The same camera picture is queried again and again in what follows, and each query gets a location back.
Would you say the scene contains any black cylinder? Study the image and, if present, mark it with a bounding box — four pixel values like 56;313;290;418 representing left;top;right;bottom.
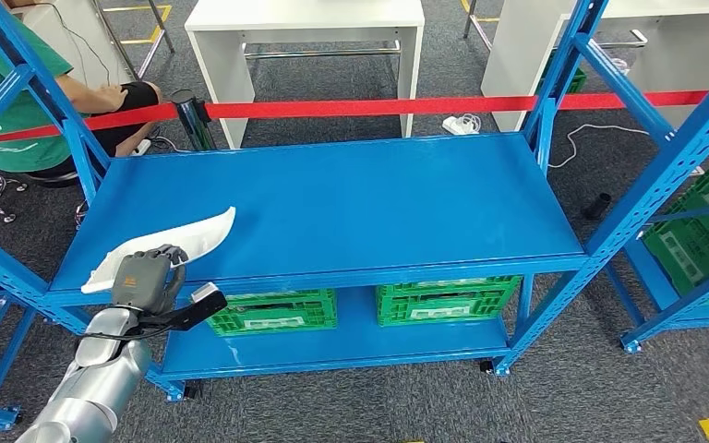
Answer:
581;192;613;222

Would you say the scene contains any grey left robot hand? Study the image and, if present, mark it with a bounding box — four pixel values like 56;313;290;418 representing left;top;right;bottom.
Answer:
111;244;189;316

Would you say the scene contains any white floor cable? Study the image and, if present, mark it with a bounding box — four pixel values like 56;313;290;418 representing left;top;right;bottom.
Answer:
547;124;653;169

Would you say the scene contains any person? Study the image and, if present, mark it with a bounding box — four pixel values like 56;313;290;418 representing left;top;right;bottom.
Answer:
0;0;163;174

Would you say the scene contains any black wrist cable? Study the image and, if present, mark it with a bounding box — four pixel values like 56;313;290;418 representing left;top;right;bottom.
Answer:
82;322;175;343

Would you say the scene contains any black stanchion post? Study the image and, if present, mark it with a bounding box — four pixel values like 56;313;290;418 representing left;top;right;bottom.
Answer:
169;90;218;152

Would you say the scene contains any white cabinet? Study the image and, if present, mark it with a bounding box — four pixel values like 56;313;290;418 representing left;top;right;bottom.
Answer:
8;0;134;87

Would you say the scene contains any chrome frame table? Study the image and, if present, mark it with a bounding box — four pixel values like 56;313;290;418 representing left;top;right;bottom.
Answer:
92;0;176;80

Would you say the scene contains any white curved plastic part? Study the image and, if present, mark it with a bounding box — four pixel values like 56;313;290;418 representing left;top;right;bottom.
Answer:
80;206;237;295

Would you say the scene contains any red barrier belt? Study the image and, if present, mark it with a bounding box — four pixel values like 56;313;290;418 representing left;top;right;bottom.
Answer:
204;90;709;120
0;102;179;145

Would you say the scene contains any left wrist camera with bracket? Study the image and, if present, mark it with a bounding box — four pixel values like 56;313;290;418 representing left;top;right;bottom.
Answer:
137;281;228;334

